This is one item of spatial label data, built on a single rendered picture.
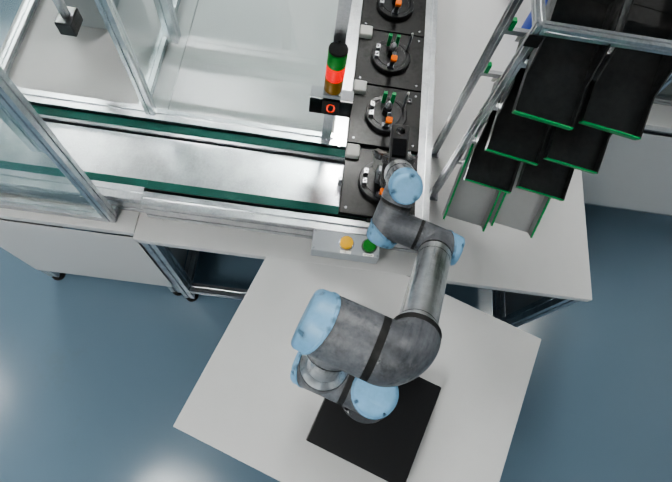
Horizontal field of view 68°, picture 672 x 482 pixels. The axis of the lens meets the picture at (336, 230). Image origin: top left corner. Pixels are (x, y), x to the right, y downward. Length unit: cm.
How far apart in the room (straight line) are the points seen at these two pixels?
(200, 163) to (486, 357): 110
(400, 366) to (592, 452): 201
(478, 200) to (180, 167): 95
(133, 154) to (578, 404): 223
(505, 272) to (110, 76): 153
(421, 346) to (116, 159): 122
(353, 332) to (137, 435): 176
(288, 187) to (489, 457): 101
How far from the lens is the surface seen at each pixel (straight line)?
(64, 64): 211
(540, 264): 182
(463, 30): 223
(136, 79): 163
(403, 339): 85
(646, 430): 293
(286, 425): 154
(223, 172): 168
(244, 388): 155
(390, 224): 116
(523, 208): 165
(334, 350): 84
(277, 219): 155
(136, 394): 249
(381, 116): 173
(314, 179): 166
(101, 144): 182
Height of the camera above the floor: 240
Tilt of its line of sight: 68 degrees down
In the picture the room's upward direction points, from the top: 15 degrees clockwise
